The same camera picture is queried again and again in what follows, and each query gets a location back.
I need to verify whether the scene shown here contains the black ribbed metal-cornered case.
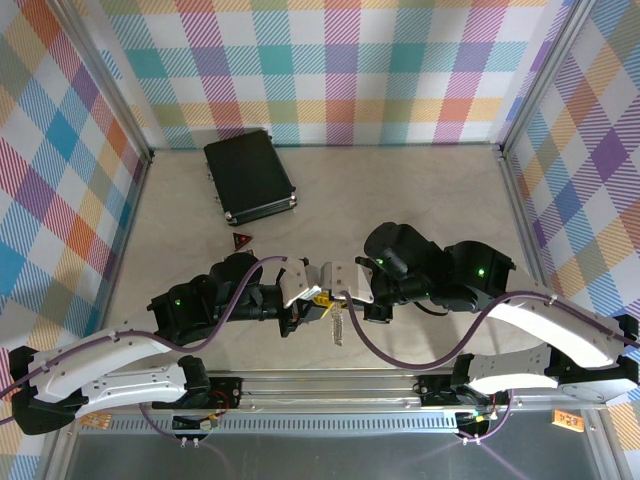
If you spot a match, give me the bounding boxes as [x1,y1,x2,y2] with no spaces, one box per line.
[203,128,299,227]

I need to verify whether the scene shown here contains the grey metal plate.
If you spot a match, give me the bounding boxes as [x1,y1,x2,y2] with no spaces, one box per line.
[64,432,601,480]

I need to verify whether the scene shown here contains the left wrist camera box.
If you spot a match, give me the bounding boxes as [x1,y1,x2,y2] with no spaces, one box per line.
[277,256,322,310]

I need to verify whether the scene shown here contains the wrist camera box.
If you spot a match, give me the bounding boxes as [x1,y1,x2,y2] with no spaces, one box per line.
[319,259,376,305]
[277,256,322,310]

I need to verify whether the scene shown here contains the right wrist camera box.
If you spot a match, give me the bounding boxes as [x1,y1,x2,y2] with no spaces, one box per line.
[319,259,376,305]

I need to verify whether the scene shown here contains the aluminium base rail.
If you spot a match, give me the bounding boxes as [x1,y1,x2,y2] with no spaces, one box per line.
[209,369,609,412]

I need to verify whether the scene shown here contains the red black wire pair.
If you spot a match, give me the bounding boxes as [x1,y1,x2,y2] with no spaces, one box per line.
[209,388,240,417]

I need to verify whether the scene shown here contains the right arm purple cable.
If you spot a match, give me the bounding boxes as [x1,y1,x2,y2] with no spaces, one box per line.
[342,291,640,370]

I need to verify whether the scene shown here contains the aluminium frame side rail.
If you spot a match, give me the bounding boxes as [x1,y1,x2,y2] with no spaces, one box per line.
[44,149,154,480]
[497,147,626,480]

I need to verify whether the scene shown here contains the short purple cable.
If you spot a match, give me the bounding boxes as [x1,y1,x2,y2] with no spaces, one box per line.
[454,394,514,445]
[139,402,211,447]

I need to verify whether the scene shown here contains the slotted metal cable duct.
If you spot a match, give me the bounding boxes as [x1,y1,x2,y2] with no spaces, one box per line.
[74,417,459,435]

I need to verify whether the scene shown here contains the aluminium frame post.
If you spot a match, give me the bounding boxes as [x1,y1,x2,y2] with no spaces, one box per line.
[497,0,596,156]
[54,0,156,161]

